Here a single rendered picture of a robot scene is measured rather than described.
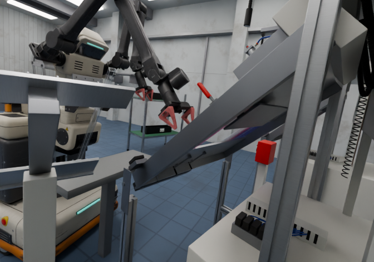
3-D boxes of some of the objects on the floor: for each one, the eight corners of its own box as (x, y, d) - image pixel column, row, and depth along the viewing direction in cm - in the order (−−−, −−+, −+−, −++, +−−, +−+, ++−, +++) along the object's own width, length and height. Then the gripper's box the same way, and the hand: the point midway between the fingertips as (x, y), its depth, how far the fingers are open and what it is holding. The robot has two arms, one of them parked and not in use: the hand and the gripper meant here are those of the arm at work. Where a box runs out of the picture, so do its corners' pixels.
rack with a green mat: (126, 150, 316) (131, 87, 301) (165, 144, 384) (170, 92, 369) (141, 158, 286) (147, 88, 271) (180, 150, 354) (187, 94, 339)
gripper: (176, 101, 79) (191, 131, 73) (149, 99, 68) (165, 134, 63) (185, 91, 75) (202, 122, 70) (159, 87, 64) (177, 123, 59)
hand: (183, 126), depth 67 cm, fingers open, 9 cm apart
